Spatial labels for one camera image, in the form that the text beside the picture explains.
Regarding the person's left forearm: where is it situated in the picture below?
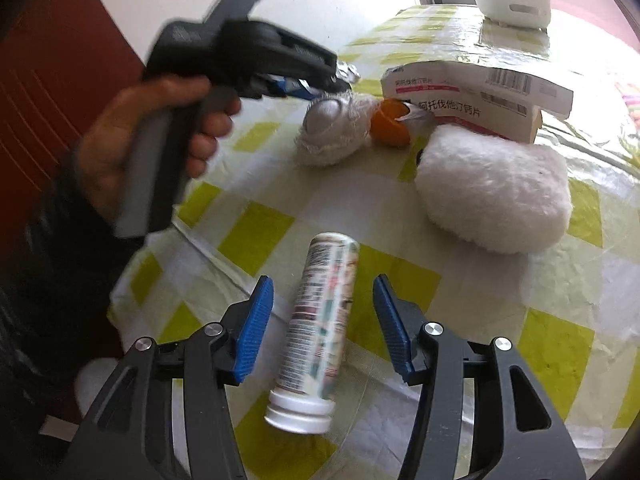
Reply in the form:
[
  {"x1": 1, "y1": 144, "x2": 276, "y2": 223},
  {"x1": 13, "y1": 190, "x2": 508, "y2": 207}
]
[{"x1": 0, "y1": 160, "x2": 151, "y2": 461}]

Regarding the white printed bottle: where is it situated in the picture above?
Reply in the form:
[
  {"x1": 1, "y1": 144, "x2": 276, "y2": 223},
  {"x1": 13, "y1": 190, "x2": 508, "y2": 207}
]
[{"x1": 264, "y1": 232, "x2": 361, "y2": 436}]

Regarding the white fluffy plush pad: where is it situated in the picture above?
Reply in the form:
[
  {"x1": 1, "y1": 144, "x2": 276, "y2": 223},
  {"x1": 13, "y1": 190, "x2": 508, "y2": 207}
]
[{"x1": 415, "y1": 124, "x2": 573, "y2": 255}]

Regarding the white cardboard medicine box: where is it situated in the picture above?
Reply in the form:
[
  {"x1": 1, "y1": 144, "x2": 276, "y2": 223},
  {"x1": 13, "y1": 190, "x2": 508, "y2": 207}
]
[{"x1": 381, "y1": 60, "x2": 575, "y2": 143}]

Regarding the person's left hand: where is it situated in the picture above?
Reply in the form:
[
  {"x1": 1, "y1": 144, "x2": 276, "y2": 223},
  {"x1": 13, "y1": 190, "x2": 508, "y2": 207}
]
[{"x1": 77, "y1": 76, "x2": 243, "y2": 223}]

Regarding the yellow checked tablecloth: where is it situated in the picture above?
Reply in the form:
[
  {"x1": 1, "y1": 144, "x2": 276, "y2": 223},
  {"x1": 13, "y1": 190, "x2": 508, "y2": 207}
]
[{"x1": 107, "y1": 4, "x2": 640, "y2": 480}]

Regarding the white plush toy silver patch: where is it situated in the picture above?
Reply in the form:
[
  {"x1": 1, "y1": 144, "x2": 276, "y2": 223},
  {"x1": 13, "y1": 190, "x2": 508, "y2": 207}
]
[{"x1": 294, "y1": 92, "x2": 386, "y2": 168}]

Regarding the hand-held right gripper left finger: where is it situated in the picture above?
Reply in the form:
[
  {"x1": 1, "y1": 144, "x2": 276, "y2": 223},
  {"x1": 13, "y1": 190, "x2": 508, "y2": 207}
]
[{"x1": 57, "y1": 275, "x2": 276, "y2": 480}]

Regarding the red wooden door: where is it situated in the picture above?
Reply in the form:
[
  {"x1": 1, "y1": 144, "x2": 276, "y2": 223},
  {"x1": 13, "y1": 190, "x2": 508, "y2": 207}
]
[{"x1": 0, "y1": 0, "x2": 146, "y2": 211}]

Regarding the white fluffy object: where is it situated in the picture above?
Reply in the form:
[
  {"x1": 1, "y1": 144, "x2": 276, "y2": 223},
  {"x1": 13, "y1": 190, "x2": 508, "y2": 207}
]
[{"x1": 75, "y1": 357, "x2": 123, "y2": 413}]

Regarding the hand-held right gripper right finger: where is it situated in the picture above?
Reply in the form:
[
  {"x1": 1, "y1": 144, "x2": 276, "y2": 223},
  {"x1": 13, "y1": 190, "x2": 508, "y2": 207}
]
[{"x1": 372, "y1": 274, "x2": 588, "y2": 480}]

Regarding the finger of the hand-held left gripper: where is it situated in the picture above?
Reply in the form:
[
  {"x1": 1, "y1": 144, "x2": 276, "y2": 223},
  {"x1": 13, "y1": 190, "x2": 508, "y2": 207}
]
[{"x1": 252, "y1": 67, "x2": 351, "y2": 102}]

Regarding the orange fruit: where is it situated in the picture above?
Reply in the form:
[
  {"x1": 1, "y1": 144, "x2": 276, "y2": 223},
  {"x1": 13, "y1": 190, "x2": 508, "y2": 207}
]
[{"x1": 370, "y1": 99, "x2": 416, "y2": 147}]

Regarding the white desktop organizer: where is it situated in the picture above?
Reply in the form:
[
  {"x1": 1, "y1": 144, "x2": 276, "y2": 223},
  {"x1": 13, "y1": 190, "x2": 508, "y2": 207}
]
[{"x1": 470, "y1": 0, "x2": 553, "y2": 28}]

